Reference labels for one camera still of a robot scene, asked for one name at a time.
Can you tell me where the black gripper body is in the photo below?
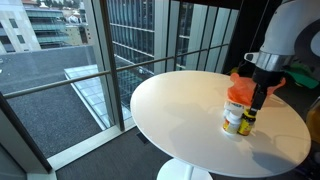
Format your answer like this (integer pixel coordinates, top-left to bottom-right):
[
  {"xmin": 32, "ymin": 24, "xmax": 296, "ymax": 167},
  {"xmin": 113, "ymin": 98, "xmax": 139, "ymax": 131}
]
[{"xmin": 251, "ymin": 67, "xmax": 288, "ymax": 89}]

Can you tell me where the black and yellow container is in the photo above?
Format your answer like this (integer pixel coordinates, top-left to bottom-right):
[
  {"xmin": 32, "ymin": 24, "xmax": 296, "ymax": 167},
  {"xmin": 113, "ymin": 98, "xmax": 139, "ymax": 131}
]
[{"xmin": 237, "ymin": 109, "xmax": 257, "ymax": 137}]

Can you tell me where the small yellow green object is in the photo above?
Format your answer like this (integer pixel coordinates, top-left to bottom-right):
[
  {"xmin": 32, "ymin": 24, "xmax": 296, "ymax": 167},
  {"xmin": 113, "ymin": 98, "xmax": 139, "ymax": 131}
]
[{"xmin": 227, "ymin": 66, "xmax": 241, "ymax": 75}]

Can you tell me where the white bottle orange label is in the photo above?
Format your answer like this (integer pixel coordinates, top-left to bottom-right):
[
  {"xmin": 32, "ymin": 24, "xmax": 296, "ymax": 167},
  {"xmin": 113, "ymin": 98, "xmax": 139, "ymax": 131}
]
[{"xmin": 222, "ymin": 111, "xmax": 242, "ymax": 136}]

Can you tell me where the yellow translucent object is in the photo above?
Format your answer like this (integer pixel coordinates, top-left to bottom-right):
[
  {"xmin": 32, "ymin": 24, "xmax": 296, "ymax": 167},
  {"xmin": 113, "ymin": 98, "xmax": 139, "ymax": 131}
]
[{"xmin": 305, "ymin": 96, "xmax": 320, "ymax": 145}]

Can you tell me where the dark floor vent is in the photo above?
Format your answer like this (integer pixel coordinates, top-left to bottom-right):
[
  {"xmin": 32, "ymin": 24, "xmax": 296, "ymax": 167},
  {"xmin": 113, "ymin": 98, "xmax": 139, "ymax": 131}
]
[{"xmin": 135, "ymin": 132, "xmax": 151, "ymax": 145}]

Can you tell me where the dark window mullion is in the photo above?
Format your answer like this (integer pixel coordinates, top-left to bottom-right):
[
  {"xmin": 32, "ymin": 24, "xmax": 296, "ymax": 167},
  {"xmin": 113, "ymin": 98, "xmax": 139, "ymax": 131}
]
[{"xmin": 98, "ymin": 0, "xmax": 126, "ymax": 132}]

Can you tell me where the metal window handrail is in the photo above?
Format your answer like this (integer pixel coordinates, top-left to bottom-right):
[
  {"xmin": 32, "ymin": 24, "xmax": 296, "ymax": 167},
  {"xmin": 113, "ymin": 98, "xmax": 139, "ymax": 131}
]
[{"xmin": 2, "ymin": 42, "xmax": 234, "ymax": 100}]

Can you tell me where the thin hanging cord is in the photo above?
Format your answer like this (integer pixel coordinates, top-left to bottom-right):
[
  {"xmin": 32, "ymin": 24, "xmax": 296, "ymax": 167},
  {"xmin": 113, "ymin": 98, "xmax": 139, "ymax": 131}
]
[{"xmin": 238, "ymin": 0, "xmax": 270, "ymax": 69}]

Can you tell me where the white table pedestal base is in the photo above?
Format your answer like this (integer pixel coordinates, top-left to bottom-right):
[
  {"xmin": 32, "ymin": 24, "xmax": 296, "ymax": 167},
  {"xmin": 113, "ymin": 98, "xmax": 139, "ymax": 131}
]
[{"xmin": 156, "ymin": 158, "xmax": 214, "ymax": 180}]

